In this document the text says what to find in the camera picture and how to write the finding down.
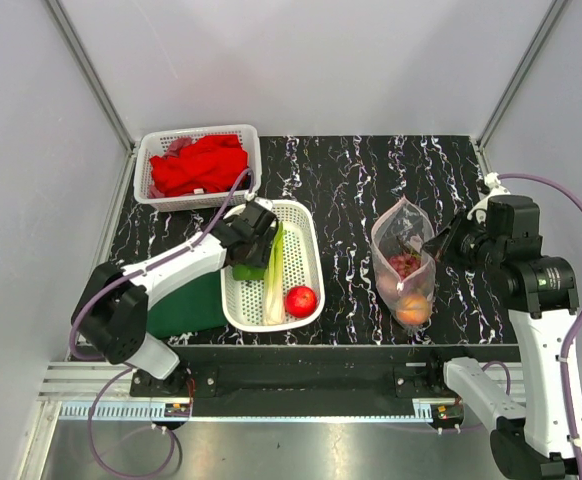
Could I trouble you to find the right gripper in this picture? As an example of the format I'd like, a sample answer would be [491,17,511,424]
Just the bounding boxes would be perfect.
[422,207,504,273]

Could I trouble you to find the green fake pepper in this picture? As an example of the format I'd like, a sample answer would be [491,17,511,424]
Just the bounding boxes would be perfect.
[232,265,265,281]

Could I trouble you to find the clear zip top bag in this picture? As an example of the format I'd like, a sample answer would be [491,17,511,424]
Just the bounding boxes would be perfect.
[371,197,436,333]

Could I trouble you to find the beige fake garlic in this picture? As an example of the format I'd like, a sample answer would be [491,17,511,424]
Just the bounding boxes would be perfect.
[263,221,285,326]

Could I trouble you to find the red fake apple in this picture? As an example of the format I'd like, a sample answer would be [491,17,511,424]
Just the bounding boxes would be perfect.
[284,286,318,318]

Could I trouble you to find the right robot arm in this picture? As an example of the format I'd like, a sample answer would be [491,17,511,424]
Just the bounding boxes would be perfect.
[423,194,582,479]

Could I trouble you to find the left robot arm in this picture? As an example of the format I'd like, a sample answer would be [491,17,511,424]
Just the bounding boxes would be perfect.
[70,197,279,396]

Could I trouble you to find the purple fake grapes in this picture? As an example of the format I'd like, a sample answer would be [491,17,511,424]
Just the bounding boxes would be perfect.
[388,253,421,279]

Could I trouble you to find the purple fake onion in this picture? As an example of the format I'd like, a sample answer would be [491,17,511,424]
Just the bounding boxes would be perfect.
[376,272,404,302]

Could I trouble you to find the orange fake fruit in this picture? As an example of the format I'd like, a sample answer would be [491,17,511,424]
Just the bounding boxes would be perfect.
[396,293,431,326]

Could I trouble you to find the large white perforated basket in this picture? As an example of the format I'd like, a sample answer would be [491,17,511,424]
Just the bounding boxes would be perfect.
[220,199,325,333]

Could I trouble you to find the green cloth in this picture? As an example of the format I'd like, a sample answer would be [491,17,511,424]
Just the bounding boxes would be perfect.
[147,271,228,339]

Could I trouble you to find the red cloth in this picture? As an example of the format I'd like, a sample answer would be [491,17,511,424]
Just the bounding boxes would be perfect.
[150,134,248,198]

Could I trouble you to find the small white basket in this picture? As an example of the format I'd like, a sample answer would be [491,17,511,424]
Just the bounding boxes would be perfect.
[134,124,262,212]

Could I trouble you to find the grey pink cloth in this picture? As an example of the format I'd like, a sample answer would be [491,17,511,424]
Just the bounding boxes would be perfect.
[164,137,193,158]

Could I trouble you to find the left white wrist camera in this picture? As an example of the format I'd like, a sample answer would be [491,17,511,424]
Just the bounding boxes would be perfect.
[244,197,273,215]

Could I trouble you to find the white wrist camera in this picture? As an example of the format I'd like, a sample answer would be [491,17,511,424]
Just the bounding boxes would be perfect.
[467,172,510,224]
[244,197,273,215]

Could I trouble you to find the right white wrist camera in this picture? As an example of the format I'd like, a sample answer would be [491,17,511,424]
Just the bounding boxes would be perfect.
[467,172,510,224]

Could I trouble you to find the left aluminium frame post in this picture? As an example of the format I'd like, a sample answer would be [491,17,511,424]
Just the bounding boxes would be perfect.
[44,0,137,151]

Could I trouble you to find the aluminium frame post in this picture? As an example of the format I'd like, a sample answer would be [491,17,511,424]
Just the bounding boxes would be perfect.
[475,0,571,150]
[44,0,137,151]

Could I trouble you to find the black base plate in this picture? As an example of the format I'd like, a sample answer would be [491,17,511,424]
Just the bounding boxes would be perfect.
[130,345,506,419]

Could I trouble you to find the white cable duct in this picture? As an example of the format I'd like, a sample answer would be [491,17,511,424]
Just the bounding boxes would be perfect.
[58,399,435,424]

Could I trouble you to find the right aluminium frame post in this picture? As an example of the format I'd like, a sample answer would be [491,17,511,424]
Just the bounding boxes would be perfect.
[475,0,571,150]

